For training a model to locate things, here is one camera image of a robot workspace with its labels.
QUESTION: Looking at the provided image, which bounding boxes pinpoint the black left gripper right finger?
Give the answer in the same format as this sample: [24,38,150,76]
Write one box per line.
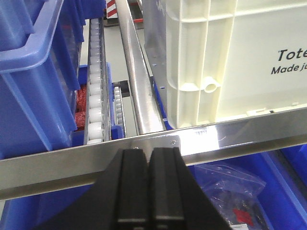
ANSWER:
[149,148,230,230]

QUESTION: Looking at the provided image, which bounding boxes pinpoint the red mesh items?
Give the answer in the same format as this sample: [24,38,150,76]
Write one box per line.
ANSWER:
[75,84,87,131]

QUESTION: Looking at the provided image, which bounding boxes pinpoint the right roller track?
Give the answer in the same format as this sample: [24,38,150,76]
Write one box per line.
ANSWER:
[84,18,111,145]

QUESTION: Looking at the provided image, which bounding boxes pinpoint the roller track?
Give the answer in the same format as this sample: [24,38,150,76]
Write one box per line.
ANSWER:
[84,18,111,145]
[113,86,127,138]

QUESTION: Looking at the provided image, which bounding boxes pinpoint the blue parts bin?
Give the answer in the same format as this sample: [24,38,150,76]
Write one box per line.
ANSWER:
[190,145,307,230]

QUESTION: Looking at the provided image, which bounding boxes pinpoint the clear bag of parts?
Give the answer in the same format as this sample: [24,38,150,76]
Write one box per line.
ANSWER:
[194,164,270,230]

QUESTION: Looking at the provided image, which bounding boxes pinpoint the lower roller track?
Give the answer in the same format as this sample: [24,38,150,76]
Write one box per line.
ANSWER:
[113,86,127,138]

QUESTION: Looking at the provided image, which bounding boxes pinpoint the blue bin lower right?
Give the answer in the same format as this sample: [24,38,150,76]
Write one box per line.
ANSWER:
[0,185,92,230]

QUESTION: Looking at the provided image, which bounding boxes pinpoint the metal shelf rail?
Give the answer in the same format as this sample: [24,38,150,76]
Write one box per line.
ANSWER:
[0,108,307,201]

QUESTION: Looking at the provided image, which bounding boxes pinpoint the metal side guide rail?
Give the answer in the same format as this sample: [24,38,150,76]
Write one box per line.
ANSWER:
[115,0,165,135]

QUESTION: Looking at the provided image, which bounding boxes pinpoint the blue bin upper right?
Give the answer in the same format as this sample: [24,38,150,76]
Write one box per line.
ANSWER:
[0,0,85,159]

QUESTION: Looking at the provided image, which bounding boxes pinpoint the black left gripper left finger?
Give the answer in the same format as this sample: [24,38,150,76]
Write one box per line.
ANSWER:
[36,149,149,230]

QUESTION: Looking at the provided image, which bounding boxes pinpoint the white plastic Totelife tote box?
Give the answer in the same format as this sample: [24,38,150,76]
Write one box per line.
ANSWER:
[142,0,307,129]

